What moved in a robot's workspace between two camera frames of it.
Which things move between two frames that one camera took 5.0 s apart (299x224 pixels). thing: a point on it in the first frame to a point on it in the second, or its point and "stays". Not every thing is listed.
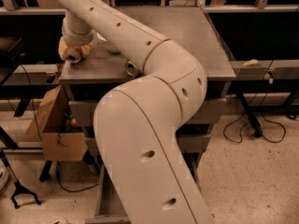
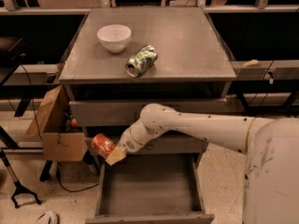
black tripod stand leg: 20,189 stays
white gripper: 77,37 to 127,141
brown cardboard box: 49,125 stays
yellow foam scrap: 250,63 stays
